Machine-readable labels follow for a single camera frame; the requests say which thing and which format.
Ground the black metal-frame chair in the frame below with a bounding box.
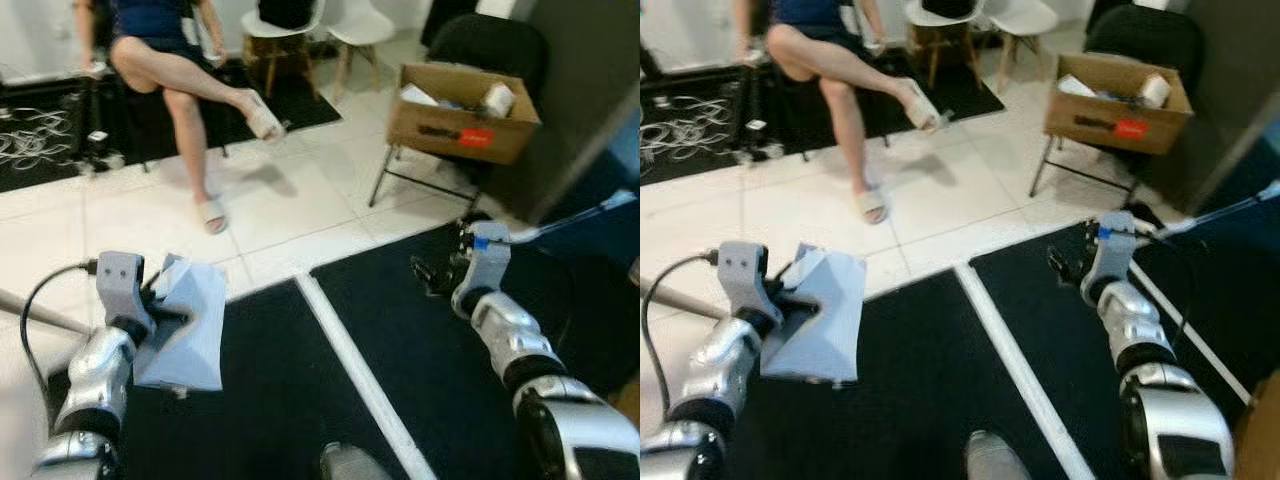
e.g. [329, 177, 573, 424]
[1028, 5, 1206, 206]
[368, 12, 549, 213]

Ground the brown cardboard box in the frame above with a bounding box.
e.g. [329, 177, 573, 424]
[1043, 52, 1194, 156]
[387, 62, 543, 166]

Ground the person in blue dress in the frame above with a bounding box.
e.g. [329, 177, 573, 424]
[75, 0, 291, 236]
[735, 0, 956, 226]

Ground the thin white pole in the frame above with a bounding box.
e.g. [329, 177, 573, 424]
[1140, 180, 1280, 239]
[510, 190, 638, 244]

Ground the blue panel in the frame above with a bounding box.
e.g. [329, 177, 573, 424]
[1190, 120, 1280, 221]
[540, 105, 641, 271]

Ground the grey-blue left wrist camera mount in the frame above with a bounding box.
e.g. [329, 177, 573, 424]
[95, 250, 156, 336]
[718, 241, 779, 326]

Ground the beige slipper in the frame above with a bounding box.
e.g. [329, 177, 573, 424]
[900, 78, 951, 133]
[853, 188, 891, 226]
[193, 197, 230, 237]
[240, 88, 289, 143]

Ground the grey right robot leg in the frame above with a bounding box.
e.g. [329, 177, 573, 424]
[965, 430, 1036, 480]
[320, 443, 393, 480]

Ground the grey metal pole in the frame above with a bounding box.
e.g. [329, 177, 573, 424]
[640, 262, 733, 321]
[0, 288, 93, 336]

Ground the grey-blue right wrist camera mount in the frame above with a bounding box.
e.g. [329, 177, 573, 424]
[1082, 210, 1138, 301]
[452, 220, 513, 319]

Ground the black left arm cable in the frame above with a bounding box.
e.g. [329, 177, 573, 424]
[19, 258, 101, 401]
[644, 250, 723, 389]

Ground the brown board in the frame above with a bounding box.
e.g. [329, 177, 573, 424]
[612, 378, 641, 426]
[1232, 372, 1280, 480]

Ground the white chair with wooden legs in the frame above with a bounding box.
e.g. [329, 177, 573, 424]
[985, 0, 1061, 96]
[325, 0, 396, 106]
[905, 0, 986, 91]
[240, 0, 326, 101]

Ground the grey-blue wrist camera mount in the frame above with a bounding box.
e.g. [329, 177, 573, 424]
[452, 220, 513, 319]
[95, 250, 156, 336]
[718, 241, 779, 326]
[1082, 210, 1138, 301]

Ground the white cable bundle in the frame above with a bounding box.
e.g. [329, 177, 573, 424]
[640, 95, 736, 166]
[0, 105, 79, 171]

